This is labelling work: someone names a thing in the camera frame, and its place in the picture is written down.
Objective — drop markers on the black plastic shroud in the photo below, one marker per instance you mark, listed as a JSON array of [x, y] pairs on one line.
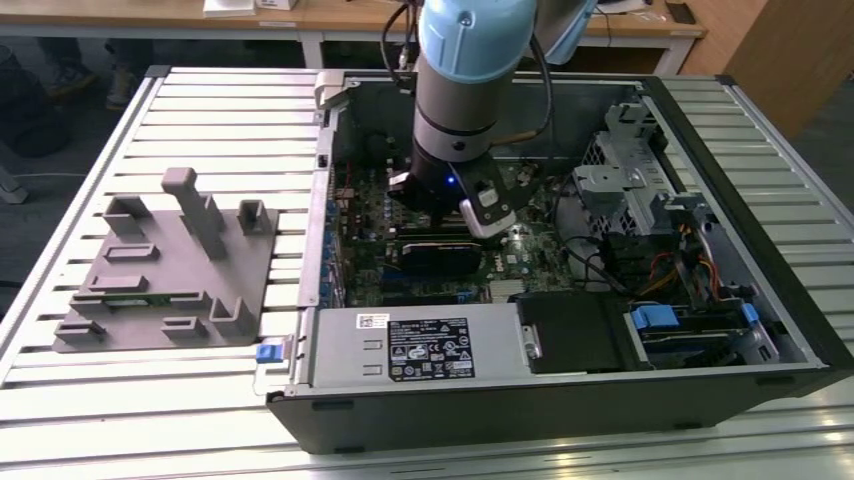
[[568, 330]]

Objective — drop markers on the hard disk in blue carrier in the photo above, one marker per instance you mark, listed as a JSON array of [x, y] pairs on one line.
[[650, 317]]

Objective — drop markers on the blue case clip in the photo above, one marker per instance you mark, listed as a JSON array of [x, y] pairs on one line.
[[269, 353]]

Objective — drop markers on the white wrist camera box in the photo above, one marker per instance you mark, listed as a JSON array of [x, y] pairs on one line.
[[490, 210]]

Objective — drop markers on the green motherboard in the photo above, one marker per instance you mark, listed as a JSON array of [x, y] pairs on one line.
[[534, 260]]

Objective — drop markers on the grey parts rack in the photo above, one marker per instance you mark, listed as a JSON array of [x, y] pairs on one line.
[[174, 280]]

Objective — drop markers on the blue plastic bay latch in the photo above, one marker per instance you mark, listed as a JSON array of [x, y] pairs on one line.
[[749, 314]]

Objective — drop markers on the green RAM stick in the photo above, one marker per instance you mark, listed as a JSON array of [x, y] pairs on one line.
[[137, 301]]

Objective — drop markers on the wooden desk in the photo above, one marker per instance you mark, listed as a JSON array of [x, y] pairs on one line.
[[321, 20]]

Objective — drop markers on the grey power supply unit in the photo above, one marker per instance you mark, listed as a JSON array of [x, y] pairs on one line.
[[347, 350]]

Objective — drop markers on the white cardboard box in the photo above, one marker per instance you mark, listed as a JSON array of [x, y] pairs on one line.
[[277, 4], [229, 7]]

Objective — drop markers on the black graphics card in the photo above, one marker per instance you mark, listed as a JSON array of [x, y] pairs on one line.
[[441, 257]]

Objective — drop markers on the grey metal stand foot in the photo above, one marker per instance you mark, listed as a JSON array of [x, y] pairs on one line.
[[14, 192]]

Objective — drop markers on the black RAM slot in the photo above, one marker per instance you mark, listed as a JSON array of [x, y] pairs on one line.
[[414, 237], [414, 226], [414, 229], [414, 233]]

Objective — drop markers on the grey case release latch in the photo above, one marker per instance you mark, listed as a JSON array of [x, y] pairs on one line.
[[329, 87]]

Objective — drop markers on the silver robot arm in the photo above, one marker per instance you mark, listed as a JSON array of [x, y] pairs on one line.
[[461, 115]]

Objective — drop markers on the black PC case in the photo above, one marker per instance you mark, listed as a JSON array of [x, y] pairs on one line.
[[468, 420]]

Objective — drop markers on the silver metal drive cage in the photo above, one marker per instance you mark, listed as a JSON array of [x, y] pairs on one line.
[[604, 200]]

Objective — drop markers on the wooden cabinet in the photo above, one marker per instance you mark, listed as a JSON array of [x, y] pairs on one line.
[[788, 60]]

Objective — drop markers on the person in dark trousers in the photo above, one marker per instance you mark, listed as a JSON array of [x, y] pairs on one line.
[[70, 80]]

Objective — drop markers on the silver finned heatsink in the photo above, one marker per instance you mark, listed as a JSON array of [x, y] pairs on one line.
[[508, 290], [345, 194]]

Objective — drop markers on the black expansion slot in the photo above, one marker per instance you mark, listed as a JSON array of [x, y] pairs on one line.
[[421, 299]]

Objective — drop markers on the black phone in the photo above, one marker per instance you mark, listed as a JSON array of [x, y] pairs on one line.
[[681, 12]]

